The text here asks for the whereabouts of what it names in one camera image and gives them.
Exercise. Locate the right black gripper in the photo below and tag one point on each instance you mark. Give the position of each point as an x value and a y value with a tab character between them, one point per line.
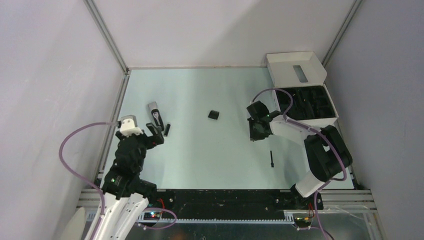
257	129

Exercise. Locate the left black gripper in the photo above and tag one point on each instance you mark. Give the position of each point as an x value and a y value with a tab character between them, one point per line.
147	136

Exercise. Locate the small black cylinder attachment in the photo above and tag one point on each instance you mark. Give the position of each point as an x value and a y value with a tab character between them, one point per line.
167	130

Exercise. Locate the silver black hair clipper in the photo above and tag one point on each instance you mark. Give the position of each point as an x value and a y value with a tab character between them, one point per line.
157	118

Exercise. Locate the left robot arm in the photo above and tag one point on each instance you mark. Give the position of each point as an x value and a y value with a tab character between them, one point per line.
124	194

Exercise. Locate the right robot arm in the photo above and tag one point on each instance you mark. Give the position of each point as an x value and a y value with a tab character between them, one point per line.
327	154

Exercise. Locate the black cleaning brush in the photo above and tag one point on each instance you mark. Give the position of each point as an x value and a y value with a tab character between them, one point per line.
271	159

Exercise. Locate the black clipper comb guard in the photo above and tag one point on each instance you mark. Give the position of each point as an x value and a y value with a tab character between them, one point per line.
213	114

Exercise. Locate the white storage box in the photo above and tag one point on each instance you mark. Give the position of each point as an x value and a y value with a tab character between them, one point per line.
302	75

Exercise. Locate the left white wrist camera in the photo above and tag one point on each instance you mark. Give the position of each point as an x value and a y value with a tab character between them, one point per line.
129	126

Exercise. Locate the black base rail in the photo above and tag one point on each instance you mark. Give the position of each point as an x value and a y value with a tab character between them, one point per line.
232	204

